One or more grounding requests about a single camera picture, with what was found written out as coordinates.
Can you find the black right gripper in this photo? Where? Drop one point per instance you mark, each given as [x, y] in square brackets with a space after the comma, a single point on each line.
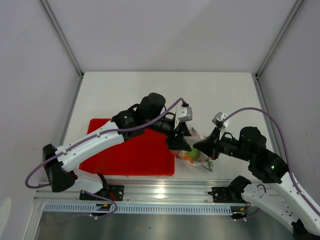
[210, 145]

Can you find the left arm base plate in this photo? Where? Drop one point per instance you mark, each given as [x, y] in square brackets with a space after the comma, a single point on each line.
[112, 192]

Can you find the green onion stalk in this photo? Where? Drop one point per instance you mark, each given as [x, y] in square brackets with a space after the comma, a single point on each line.
[208, 166]

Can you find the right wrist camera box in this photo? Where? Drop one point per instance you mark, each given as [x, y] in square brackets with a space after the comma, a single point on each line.
[219, 120]

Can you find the clear zip top bag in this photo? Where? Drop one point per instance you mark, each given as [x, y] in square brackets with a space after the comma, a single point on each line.
[191, 140]

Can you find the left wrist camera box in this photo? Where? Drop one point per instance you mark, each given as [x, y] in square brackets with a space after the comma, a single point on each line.
[183, 113]

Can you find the white slotted cable duct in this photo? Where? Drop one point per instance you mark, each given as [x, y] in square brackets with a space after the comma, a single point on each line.
[130, 208]

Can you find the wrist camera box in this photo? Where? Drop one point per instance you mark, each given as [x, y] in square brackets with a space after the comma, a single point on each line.
[219, 120]
[183, 113]

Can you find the green round fruit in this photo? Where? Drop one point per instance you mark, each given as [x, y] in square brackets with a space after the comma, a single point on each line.
[195, 154]

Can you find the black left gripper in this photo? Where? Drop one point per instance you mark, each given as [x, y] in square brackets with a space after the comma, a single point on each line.
[181, 131]

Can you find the red plastic tray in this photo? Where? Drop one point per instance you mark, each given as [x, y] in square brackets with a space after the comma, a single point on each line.
[144, 155]

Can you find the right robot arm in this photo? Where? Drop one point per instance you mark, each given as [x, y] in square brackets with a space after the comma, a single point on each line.
[295, 214]

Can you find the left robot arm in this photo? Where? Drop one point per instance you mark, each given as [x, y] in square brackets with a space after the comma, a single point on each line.
[61, 163]

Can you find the aluminium frame rail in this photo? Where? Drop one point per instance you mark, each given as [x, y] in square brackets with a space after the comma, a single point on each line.
[152, 191]

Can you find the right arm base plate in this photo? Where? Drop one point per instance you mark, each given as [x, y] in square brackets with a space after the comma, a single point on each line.
[225, 195]

